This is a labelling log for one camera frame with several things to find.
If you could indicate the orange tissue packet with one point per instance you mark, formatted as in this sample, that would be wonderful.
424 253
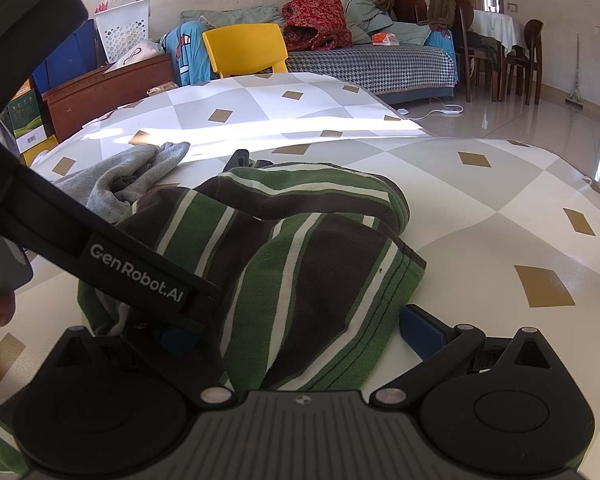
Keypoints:
385 39

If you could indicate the blue cartoon print blanket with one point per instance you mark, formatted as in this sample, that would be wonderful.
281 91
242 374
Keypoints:
187 55

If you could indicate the red cloth on sofa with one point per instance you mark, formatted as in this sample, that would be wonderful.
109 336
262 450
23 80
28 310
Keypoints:
315 20

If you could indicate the flat grey green cushion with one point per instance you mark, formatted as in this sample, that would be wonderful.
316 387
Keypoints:
230 15

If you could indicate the white perforated laundry basket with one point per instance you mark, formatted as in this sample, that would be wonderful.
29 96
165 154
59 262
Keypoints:
122 30

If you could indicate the blue storage box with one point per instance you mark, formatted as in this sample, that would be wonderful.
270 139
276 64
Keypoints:
65 60

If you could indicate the upright grey green pillow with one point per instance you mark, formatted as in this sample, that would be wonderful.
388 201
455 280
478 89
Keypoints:
365 5

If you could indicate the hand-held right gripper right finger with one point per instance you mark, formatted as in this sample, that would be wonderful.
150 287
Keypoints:
420 330

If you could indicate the brown wooden cabinet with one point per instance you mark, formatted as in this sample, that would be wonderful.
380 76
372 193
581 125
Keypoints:
105 95

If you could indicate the yellow plastic chair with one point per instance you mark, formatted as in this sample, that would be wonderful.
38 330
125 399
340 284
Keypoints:
245 47

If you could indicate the olive garment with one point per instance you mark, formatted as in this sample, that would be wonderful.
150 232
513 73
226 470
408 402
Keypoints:
440 7

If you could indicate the brown snack wrapper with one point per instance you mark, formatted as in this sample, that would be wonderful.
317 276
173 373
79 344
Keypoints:
161 88

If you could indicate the white power strip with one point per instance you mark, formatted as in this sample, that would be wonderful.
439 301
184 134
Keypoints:
452 108

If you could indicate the white bag with loop print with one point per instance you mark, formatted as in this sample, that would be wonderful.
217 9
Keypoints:
140 52

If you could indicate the dining table with white cloth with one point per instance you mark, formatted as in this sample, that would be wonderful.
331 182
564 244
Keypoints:
495 25

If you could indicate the grey sweatshirt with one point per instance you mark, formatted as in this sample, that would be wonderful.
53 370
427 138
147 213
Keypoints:
105 185

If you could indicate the dark wooden dining chair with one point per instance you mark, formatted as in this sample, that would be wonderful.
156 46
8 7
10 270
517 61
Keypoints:
410 7
527 45
465 60

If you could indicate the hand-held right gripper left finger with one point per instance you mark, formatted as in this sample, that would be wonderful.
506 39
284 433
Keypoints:
177 341

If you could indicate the green brown striped shirt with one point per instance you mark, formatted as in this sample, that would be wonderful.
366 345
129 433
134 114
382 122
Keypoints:
305 270

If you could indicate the diamond patterned tablecloth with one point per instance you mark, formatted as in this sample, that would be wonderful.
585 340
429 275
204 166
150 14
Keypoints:
480 210

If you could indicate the small black object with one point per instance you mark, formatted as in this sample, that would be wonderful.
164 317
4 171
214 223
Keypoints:
240 157

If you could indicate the blue printed cloth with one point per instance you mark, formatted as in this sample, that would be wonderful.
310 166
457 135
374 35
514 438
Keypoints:
440 45

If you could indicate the houndstooth covered sofa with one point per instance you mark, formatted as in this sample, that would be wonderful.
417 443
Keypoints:
370 65

